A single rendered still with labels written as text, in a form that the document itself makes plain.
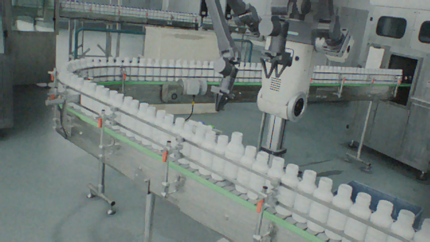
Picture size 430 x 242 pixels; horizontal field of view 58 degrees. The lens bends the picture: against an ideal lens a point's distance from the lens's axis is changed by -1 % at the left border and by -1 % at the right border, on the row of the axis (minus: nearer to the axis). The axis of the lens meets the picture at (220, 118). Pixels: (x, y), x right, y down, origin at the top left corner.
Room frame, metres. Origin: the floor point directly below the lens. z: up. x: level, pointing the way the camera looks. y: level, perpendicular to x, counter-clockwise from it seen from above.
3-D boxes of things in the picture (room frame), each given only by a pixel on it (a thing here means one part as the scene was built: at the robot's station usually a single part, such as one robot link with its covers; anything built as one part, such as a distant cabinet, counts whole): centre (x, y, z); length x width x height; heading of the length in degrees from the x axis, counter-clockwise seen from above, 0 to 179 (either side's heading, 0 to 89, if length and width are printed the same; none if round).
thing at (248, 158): (1.28, -0.11, 1.08); 0.06 x 0.06 x 0.17
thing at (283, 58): (1.44, -0.18, 1.44); 0.07 x 0.07 x 0.09; 50
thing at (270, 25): (1.40, -0.15, 1.60); 0.12 x 0.09 x 0.12; 143
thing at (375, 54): (4.95, -1.80, 1.22); 0.23 x 0.04 x 0.32; 32
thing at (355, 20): (8.13, -2.19, 0.96); 0.82 x 0.50 x 1.91; 122
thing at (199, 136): (1.44, 0.07, 1.08); 0.06 x 0.06 x 0.17
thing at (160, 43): (5.89, 0.65, 0.59); 1.10 x 0.62 x 1.18; 122
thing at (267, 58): (1.42, -0.16, 1.44); 0.07 x 0.07 x 0.09; 50
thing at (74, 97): (1.94, 0.81, 0.96); 0.23 x 0.10 x 0.27; 140
